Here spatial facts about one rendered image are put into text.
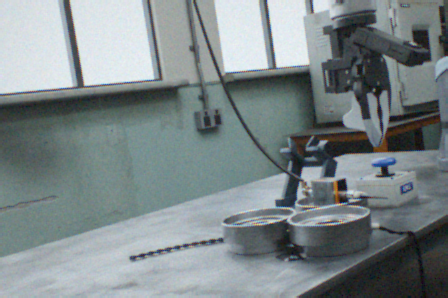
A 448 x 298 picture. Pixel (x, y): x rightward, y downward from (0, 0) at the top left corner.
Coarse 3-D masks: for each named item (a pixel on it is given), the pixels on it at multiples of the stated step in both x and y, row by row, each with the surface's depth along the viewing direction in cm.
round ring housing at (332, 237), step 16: (320, 208) 77; (336, 208) 77; (352, 208) 75; (288, 224) 72; (304, 224) 69; (320, 224) 74; (336, 224) 67; (352, 224) 68; (368, 224) 69; (304, 240) 69; (320, 240) 68; (336, 240) 67; (352, 240) 68; (368, 240) 71; (320, 256) 69
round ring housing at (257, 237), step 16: (272, 208) 82; (288, 208) 80; (224, 224) 76; (256, 224) 73; (272, 224) 73; (224, 240) 77; (240, 240) 74; (256, 240) 73; (272, 240) 73; (288, 240) 75
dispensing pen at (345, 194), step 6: (336, 180) 80; (342, 180) 80; (306, 186) 86; (342, 186) 80; (306, 192) 85; (342, 192) 79; (348, 192) 78; (354, 192) 77; (342, 198) 79; (348, 198) 78; (354, 198) 77; (360, 198) 76
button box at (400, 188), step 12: (360, 180) 93; (372, 180) 91; (384, 180) 90; (396, 180) 89; (408, 180) 91; (372, 192) 91; (384, 192) 90; (396, 192) 89; (408, 192) 91; (372, 204) 92; (384, 204) 90; (396, 204) 89
